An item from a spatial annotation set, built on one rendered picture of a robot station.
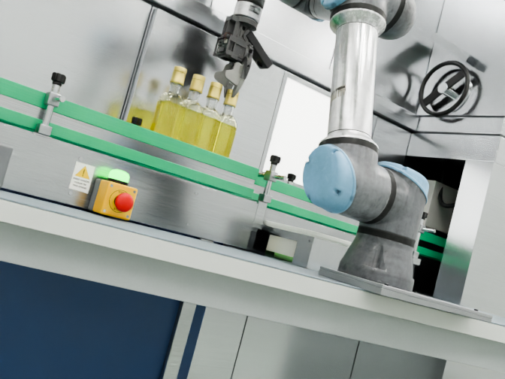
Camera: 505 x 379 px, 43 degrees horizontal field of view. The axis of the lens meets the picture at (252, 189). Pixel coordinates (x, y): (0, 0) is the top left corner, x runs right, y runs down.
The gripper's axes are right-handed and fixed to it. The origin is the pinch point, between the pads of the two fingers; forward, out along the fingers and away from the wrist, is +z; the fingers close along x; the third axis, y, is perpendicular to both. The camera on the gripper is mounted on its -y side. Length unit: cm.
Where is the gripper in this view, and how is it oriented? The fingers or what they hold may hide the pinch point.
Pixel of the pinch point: (232, 93)
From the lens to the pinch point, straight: 176.5
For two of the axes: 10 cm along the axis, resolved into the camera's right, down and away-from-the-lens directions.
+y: -8.0, -2.6, -5.3
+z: -2.6, 9.6, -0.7
